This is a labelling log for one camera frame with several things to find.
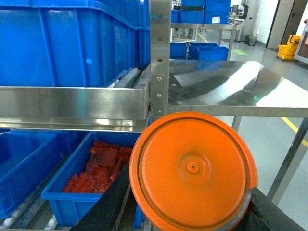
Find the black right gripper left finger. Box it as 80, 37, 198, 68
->
70, 164, 132, 231

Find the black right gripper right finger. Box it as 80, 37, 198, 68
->
237, 188, 303, 231

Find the orange round cap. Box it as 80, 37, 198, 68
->
129, 112, 258, 231

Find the blue bin with red parts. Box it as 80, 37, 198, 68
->
41, 132, 140, 227

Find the stainless steel shelf rack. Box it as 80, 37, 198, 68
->
0, 0, 172, 231

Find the steel work table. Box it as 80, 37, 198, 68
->
167, 60, 308, 204

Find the yellow mop bucket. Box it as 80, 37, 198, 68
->
278, 35, 301, 60

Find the large blue crate left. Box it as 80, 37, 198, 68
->
0, 0, 150, 87

